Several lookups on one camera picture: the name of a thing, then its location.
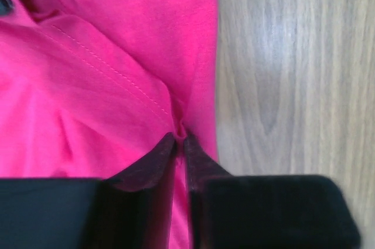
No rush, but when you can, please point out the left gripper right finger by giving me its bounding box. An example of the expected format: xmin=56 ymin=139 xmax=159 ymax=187
xmin=183 ymin=135 xmax=362 ymax=248

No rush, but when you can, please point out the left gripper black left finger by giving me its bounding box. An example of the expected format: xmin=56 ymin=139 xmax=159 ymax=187
xmin=1 ymin=133 xmax=176 ymax=248

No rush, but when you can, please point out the pink t shirt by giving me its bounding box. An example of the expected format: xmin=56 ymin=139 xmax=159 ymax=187
xmin=1 ymin=0 xmax=218 ymax=248

